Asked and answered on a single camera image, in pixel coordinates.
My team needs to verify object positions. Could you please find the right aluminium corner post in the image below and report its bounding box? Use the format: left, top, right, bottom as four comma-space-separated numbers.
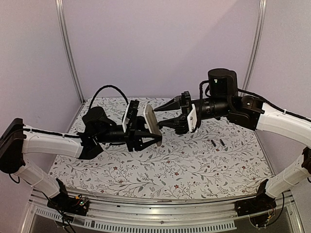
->
242, 0, 267, 90

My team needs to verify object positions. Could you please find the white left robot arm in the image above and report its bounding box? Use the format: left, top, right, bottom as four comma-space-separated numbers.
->
0, 106, 162, 211

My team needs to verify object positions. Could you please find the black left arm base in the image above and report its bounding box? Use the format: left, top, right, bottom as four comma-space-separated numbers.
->
47, 178, 90, 216

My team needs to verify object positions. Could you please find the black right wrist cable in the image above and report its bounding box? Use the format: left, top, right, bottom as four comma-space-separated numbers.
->
198, 81, 212, 102

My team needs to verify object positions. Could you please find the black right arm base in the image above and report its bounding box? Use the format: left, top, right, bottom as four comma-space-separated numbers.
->
234, 179, 276, 228

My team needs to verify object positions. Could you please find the floral patterned table mat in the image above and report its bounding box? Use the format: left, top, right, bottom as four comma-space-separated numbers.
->
46, 97, 273, 201

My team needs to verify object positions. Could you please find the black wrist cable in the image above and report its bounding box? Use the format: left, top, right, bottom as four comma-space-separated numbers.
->
88, 84, 129, 110
198, 81, 212, 102

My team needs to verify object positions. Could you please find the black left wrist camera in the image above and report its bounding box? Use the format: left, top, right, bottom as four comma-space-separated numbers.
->
121, 100, 139, 133

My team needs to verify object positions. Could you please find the aluminium front rail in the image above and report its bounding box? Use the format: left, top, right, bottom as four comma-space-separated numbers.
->
21, 188, 306, 233

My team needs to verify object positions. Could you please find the left aluminium corner post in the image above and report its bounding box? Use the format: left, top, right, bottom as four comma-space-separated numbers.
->
55, 0, 85, 104

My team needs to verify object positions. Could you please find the aluminium corner post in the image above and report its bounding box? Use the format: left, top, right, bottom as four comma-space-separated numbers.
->
55, 0, 85, 104
242, 0, 267, 90

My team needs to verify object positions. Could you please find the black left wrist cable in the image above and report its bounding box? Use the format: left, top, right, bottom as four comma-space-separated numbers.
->
88, 84, 129, 110

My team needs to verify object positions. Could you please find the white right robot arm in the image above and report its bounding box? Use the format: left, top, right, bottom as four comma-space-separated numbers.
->
156, 68, 311, 212

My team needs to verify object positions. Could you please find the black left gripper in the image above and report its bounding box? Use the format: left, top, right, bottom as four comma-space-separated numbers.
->
96, 116, 162, 151

